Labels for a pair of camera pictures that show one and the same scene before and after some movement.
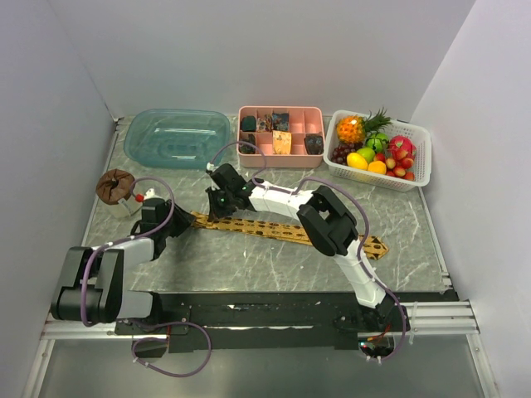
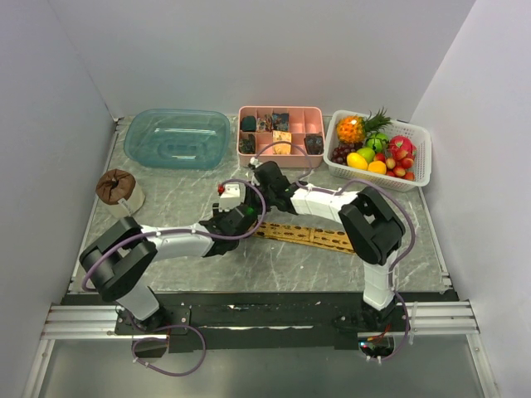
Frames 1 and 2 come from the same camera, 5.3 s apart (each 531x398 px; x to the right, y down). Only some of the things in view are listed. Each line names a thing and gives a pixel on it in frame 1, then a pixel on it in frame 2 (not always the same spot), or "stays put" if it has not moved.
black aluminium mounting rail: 315,321 stays put
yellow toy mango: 356,161 stays put
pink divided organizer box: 289,137 stays put
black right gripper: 216,213 -> 259,184
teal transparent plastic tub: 176,138 stays put
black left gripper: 184,218 -> 217,215
